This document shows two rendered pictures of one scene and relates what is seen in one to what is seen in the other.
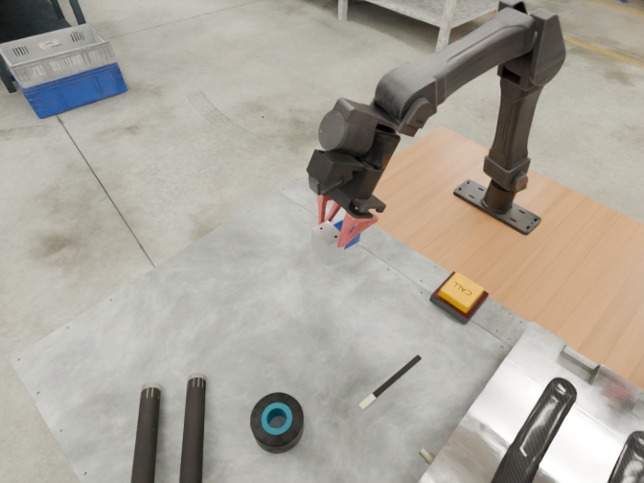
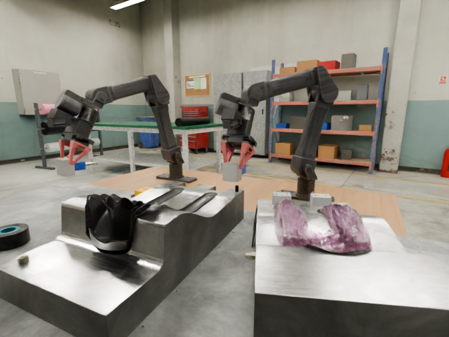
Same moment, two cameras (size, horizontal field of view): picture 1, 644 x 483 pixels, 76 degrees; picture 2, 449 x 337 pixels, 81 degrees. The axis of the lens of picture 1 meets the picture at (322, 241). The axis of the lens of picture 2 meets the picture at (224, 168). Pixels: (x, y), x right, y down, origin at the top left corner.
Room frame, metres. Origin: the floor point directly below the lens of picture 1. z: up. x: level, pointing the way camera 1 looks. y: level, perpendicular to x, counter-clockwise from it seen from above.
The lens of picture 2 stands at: (-0.51, -0.23, 1.11)
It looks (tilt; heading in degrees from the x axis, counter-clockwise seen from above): 12 degrees down; 341
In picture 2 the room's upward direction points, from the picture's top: straight up
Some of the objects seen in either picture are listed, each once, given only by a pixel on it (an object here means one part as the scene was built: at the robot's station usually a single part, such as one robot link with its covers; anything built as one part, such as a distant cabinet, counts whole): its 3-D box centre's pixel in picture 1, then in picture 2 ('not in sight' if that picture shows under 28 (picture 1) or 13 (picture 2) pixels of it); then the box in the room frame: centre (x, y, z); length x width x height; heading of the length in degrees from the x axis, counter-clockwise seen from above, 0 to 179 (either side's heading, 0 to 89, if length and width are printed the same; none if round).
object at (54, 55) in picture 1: (58, 54); not in sight; (2.76, 1.74, 0.28); 0.61 x 0.41 x 0.15; 128
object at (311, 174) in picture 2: not in sight; (305, 170); (0.28, -0.81, 0.90); 0.09 x 0.06 x 0.06; 173
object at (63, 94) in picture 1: (70, 80); not in sight; (2.76, 1.74, 0.11); 0.61 x 0.41 x 0.22; 128
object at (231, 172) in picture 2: not in sight; (238, 168); (0.28, -0.55, 0.93); 0.13 x 0.05 x 0.05; 131
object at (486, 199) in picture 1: (500, 195); (176, 170); (0.72, -0.41, 0.84); 0.20 x 0.07 x 0.08; 43
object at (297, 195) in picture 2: not in sight; (305, 187); (0.29, -0.82, 0.84); 0.20 x 0.07 x 0.08; 43
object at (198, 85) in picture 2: not in sight; (196, 85); (6.91, -1.98, 1.80); 0.90 x 0.03 x 0.60; 38
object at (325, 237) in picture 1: (348, 232); (79, 164); (0.52, -0.05, 0.93); 0.13 x 0.05 x 0.05; 128
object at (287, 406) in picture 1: (277, 422); (9, 236); (0.22, 0.07, 0.82); 0.08 x 0.08 x 0.04
